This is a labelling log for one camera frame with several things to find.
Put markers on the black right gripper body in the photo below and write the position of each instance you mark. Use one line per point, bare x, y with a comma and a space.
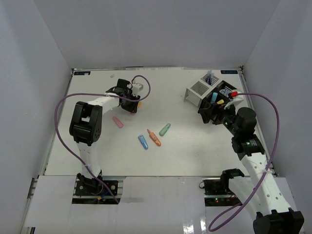
224, 116

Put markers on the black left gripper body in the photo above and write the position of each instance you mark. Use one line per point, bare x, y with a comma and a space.
130, 106

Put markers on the blue highlighter marker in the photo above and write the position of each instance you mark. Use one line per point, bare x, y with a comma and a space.
214, 97

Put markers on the round blue-white tape tin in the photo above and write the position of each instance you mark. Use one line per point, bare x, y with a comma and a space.
224, 92

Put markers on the green correction tape case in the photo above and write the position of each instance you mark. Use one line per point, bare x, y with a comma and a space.
164, 130

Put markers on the green gel pen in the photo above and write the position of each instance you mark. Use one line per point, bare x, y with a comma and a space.
211, 76

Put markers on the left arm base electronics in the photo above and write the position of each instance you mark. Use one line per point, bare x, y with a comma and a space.
88, 191

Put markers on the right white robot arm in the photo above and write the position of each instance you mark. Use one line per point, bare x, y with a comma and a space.
260, 196

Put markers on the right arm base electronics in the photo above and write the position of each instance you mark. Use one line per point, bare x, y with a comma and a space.
217, 192

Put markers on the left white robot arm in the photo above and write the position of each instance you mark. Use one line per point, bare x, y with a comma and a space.
86, 125

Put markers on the black slotted organizer box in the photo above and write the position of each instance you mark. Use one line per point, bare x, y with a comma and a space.
222, 85

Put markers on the white slotted organizer box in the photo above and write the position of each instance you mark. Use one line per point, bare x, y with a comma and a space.
196, 92

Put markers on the pink correction tape case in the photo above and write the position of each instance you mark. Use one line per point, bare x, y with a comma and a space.
117, 122

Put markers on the black XDOF label right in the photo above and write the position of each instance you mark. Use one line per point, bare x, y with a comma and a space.
228, 72

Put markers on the black xdof label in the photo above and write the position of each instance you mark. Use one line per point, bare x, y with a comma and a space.
228, 72
82, 73

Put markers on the black XDOF label left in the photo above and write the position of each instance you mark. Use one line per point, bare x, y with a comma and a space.
82, 73

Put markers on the blue correction tape case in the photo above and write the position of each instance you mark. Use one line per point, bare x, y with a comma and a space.
143, 142

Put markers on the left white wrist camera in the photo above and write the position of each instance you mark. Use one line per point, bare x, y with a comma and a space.
135, 88

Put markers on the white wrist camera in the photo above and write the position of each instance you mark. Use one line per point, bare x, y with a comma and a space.
235, 98
135, 88

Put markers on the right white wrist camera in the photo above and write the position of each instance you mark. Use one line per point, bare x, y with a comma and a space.
235, 98

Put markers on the aluminium table frame rail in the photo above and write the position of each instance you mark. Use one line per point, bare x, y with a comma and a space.
269, 156

